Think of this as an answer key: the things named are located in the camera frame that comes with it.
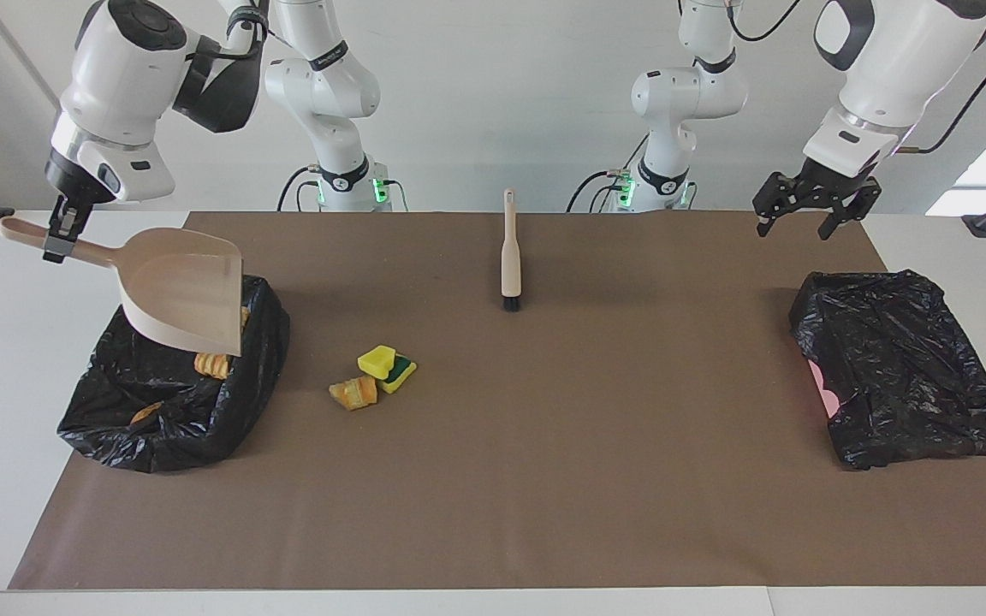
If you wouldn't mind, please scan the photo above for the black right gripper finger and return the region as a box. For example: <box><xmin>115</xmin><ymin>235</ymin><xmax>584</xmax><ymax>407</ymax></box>
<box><xmin>42</xmin><ymin>214</ymin><xmax>71</xmax><ymax>264</ymax></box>
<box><xmin>63</xmin><ymin>198</ymin><xmax>90</xmax><ymax>243</ymax></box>

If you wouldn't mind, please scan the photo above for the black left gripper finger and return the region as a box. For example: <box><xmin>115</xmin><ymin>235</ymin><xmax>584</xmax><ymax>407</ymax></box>
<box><xmin>753</xmin><ymin>170</ymin><xmax>799</xmax><ymax>239</ymax></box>
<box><xmin>817</xmin><ymin>180</ymin><xmax>882</xmax><ymax>241</ymax></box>

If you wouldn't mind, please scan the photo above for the beige plastic dustpan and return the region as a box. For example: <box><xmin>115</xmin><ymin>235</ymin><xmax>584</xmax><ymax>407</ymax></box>
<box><xmin>0</xmin><ymin>216</ymin><xmax>245</xmax><ymax>358</ymax></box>

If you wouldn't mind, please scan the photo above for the toy croissant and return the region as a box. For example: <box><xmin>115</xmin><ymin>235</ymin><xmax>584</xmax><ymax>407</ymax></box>
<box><xmin>329</xmin><ymin>376</ymin><xmax>379</xmax><ymax>412</ymax></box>

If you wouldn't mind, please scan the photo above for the yellow green sponge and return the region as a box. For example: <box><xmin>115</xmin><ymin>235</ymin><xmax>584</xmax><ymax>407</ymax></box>
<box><xmin>376</xmin><ymin>353</ymin><xmax>418</xmax><ymax>394</ymax></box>

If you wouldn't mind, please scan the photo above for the left black trash bag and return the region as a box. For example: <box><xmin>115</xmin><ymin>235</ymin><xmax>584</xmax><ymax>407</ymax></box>
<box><xmin>789</xmin><ymin>269</ymin><xmax>986</xmax><ymax>471</ymax></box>

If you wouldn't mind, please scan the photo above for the black trash bag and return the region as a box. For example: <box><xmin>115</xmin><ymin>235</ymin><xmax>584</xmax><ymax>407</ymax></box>
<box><xmin>58</xmin><ymin>269</ymin><xmax>292</xmax><ymax>474</ymax></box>
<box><xmin>789</xmin><ymin>269</ymin><xmax>986</xmax><ymax>471</ymax></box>

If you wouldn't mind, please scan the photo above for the right black trash bag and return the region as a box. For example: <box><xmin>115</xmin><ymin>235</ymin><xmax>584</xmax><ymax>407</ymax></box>
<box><xmin>58</xmin><ymin>269</ymin><xmax>292</xmax><ymax>474</ymax></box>

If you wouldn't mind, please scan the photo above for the brown table mat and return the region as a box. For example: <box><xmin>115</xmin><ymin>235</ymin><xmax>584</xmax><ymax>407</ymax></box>
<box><xmin>9</xmin><ymin>211</ymin><xmax>986</xmax><ymax>591</ymax></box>

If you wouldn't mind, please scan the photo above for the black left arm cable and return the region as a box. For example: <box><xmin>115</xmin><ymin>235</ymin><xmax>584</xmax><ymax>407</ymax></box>
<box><xmin>900</xmin><ymin>28</ymin><xmax>986</xmax><ymax>157</ymax></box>

